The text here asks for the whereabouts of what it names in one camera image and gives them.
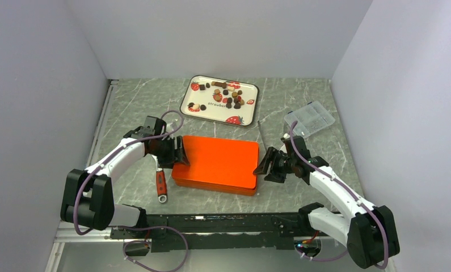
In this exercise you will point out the clear plastic compartment box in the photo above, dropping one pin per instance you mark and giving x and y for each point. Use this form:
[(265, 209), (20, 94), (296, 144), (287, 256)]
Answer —
[(311, 118)]

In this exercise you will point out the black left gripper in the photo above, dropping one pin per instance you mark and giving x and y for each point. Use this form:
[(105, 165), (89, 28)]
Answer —
[(168, 162)]

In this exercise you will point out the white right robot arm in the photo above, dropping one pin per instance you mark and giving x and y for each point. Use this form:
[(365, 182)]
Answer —
[(367, 231)]

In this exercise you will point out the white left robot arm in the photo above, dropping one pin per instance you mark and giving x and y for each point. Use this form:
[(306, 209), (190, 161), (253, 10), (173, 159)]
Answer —
[(88, 202)]

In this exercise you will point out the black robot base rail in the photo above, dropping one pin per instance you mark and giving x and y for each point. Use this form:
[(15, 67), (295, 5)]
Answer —
[(169, 232)]

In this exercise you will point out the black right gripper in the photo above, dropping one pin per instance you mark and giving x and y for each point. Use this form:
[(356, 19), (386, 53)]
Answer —
[(273, 154)]

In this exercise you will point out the orange box lid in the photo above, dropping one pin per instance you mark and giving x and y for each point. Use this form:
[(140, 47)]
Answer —
[(217, 160)]

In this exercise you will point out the orange chocolate box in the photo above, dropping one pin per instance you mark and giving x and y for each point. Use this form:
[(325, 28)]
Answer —
[(247, 189)]

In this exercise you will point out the white strawberry tray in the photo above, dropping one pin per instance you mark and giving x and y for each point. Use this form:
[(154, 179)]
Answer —
[(220, 100)]

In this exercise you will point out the red handled adjustable wrench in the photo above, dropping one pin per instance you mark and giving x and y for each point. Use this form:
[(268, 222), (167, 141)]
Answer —
[(160, 182)]

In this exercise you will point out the black slotted spatula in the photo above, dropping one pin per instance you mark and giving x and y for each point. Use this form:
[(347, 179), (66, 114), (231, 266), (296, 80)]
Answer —
[(261, 135)]

